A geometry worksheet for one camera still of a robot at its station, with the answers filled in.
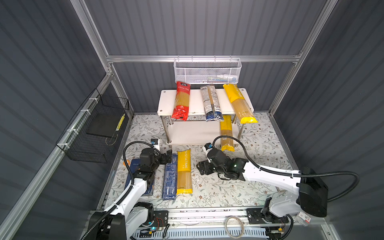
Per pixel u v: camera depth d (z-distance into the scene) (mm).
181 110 696
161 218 726
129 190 511
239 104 736
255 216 735
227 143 911
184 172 867
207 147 720
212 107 722
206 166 703
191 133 992
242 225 707
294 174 450
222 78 912
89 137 719
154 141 738
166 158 781
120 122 781
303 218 709
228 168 593
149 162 643
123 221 422
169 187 806
